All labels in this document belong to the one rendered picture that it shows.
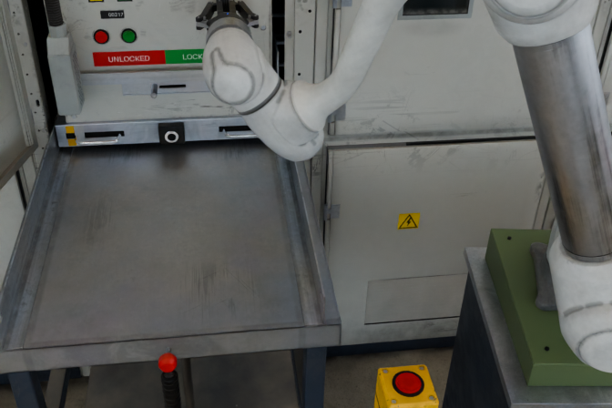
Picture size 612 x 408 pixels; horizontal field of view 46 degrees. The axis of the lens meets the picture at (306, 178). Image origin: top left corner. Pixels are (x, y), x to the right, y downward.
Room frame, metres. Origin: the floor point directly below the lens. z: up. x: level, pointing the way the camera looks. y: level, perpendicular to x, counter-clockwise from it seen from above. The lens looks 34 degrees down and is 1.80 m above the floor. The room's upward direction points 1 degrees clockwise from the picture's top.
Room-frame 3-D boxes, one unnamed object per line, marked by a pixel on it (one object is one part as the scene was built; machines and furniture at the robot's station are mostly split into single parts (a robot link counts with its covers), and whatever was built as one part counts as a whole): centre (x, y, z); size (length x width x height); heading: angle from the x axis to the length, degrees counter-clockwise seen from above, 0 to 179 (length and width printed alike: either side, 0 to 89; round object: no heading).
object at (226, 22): (1.29, 0.15, 1.23); 0.09 x 0.06 x 0.09; 98
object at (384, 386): (0.76, -0.17, 0.85); 0.08 x 0.08 x 0.10; 8
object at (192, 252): (1.23, 0.28, 0.82); 0.68 x 0.62 x 0.06; 8
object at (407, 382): (0.76, -0.17, 0.90); 0.04 x 0.04 x 0.02
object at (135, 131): (1.54, 0.33, 0.89); 0.54 x 0.05 x 0.06; 98
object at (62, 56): (1.43, 0.53, 1.09); 0.08 x 0.05 x 0.17; 8
